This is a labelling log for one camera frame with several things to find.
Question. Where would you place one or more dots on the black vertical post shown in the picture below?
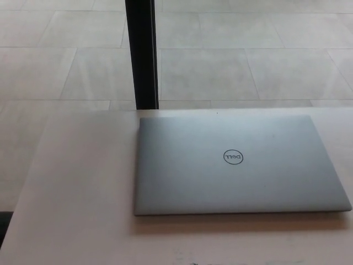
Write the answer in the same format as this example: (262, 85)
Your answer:
(142, 55)

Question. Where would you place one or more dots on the silver Dell laptop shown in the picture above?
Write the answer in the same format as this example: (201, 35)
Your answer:
(234, 171)

